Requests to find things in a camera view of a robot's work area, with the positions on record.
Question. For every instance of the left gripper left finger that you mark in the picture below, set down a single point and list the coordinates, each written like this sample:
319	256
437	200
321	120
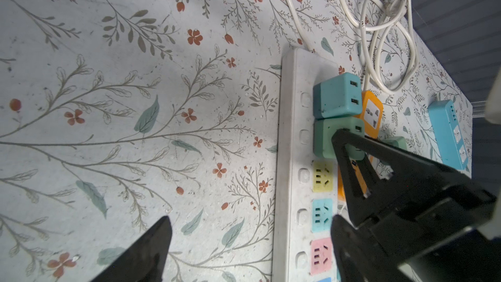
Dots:
145	260

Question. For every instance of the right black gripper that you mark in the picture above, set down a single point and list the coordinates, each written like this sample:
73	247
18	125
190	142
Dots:
419	212

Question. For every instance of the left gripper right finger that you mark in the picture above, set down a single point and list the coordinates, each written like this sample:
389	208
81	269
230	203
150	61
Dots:
357	259

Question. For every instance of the teal plug adapter front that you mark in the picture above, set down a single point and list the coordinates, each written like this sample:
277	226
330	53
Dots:
337	97

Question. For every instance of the white multicolour power strip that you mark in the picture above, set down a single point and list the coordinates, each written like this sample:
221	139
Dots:
306	186

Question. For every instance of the orange power strip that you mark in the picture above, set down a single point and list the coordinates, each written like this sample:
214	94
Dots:
372	117

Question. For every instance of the blue power strip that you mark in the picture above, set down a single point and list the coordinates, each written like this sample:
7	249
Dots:
448	135

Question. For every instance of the floral table mat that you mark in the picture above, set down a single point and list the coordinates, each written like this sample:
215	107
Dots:
117	112

